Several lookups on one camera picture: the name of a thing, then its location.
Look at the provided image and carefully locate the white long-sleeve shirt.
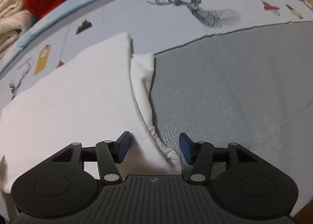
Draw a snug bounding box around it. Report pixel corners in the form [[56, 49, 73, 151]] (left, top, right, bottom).
[[1, 33, 182, 193]]

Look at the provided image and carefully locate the grey patterned bed sheet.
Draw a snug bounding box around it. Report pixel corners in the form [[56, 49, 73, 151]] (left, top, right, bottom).
[[1, 0, 312, 214]]

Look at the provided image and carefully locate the cream folded quilt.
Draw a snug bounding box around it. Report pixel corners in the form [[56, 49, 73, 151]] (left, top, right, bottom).
[[0, 0, 36, 58]]

